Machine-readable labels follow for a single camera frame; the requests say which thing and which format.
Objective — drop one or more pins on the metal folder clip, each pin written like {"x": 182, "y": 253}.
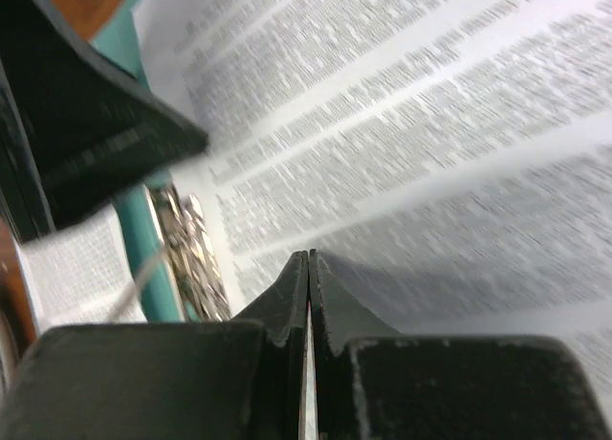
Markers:
{"x": 189, "y": 256}

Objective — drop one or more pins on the printed white paper sheet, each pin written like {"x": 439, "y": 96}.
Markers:
{"x": 76, "y": 275}

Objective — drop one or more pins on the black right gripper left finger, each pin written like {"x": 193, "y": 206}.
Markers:
{"x": 235, "y": 379}

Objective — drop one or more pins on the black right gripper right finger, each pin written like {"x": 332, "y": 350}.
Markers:
{"x": 374, "y": 382}

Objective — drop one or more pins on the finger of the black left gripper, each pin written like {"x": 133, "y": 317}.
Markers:
{"x": 76, "y": 129}

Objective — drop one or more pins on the teal paper folder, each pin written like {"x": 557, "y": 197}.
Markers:
{"x": 117, "y": 40}

